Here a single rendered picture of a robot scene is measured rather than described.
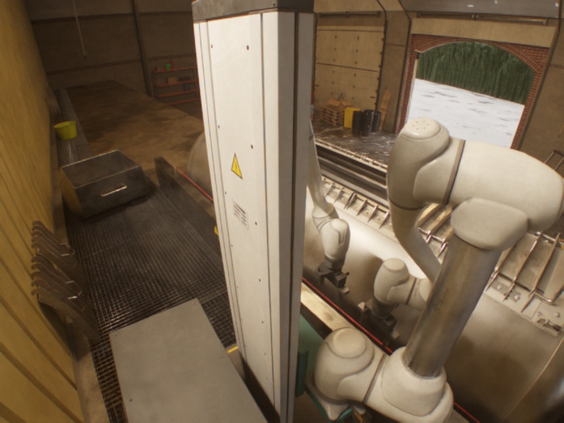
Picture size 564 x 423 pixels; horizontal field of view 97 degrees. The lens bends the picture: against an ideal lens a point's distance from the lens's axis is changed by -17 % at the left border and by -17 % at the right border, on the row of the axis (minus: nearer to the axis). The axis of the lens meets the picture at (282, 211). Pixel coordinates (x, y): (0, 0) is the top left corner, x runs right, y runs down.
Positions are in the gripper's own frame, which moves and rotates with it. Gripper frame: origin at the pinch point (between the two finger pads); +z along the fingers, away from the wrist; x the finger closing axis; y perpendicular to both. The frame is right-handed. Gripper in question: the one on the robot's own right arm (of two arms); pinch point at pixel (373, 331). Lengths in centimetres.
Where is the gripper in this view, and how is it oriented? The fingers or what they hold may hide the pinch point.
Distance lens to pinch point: 130.4
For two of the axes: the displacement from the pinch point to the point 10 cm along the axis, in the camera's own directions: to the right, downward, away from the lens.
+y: -8.4, 3.0, -4.6
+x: 5.4, 4.5, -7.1
